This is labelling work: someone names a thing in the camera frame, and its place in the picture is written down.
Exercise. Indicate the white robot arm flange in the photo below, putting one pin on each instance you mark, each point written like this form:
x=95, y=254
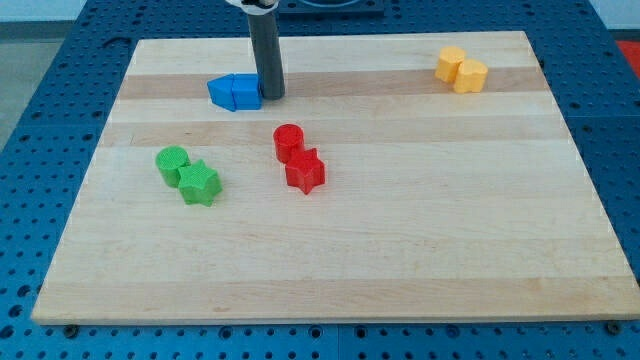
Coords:
x=255, y=7

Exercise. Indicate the red star block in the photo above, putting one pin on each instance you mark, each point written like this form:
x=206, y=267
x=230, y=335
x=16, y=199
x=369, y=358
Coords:
x=305, y=170

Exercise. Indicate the red cylinder block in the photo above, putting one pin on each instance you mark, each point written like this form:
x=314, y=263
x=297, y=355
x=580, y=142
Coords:
x=288, y=139

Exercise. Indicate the light wooden board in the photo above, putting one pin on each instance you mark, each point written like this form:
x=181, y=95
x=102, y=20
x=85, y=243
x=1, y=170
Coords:
x=437, y=206

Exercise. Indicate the blue cube block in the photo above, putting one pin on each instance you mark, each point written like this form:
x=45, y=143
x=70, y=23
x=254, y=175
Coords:
x=246, y=92

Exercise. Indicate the green star block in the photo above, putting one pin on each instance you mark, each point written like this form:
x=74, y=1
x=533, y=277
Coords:
x=199, y=184

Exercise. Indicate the blue triangular prism block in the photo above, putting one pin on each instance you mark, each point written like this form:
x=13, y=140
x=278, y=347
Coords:
x=220, y=91

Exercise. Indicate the green cylinder block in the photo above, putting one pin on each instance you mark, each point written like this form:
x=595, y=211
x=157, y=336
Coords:
x=168, y=162

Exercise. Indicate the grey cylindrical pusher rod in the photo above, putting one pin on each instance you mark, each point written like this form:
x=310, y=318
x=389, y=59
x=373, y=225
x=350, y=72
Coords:
x=264, y=36

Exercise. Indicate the yellow hexagon block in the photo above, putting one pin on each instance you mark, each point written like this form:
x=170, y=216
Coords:
x=449, y=60

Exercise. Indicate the yellow heart block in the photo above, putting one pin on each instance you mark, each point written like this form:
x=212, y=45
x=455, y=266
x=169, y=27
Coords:
x=471, y=76

